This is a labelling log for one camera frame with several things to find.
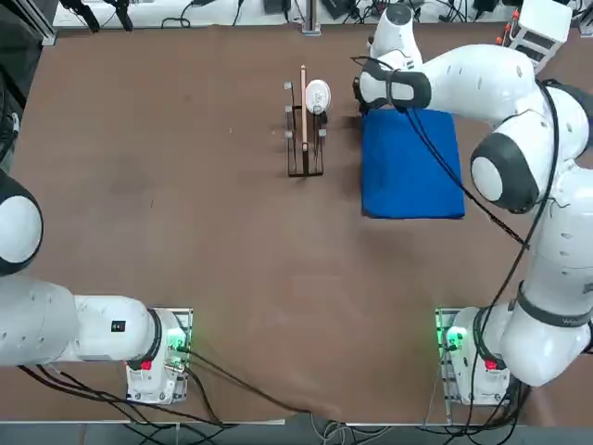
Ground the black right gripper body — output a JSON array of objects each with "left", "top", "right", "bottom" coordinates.
[{"left": 351, "top": 73, "right": 368, "bottom": 115}]

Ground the blue microfibre towel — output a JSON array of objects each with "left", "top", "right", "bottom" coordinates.
[{"left": 360, "top": 108, "right": 467, "bottom": 220}]

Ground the white smiley face cup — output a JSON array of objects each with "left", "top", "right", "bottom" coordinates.
[{"left": 304, "top": 79, "right": 333, "bottom": 115}]

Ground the white shelf box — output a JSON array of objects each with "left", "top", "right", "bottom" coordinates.
[{"left": 507, "top": 0, "right": 574, "bottom": 75}]

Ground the black tripod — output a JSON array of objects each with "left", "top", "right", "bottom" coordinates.
[{"left": 59, "top": 0, "right": 134, "bottom": 33}]

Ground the black wire cup rack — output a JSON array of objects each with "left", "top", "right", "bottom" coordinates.
[{"left": 282, "top": 64, "right": 331, "bottom": 179}]

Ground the silver aluminium frame post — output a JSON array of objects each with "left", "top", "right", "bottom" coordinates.
[{"left": 300, "top": 0, "right": 322, "bottom": 34}]

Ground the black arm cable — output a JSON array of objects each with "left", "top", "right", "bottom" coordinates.
[{"left": 349, "top": 55, "right": 557, "bottom": 335}]

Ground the black base power cable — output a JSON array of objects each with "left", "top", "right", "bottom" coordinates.
[{"left": 183, "top": 345, "right": 344, "bottom": 418}]

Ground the short aluminium profile rail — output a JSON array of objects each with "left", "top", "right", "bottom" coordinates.
[{"left": 18, "top": 0, "right": 57, "bottom": 47}]

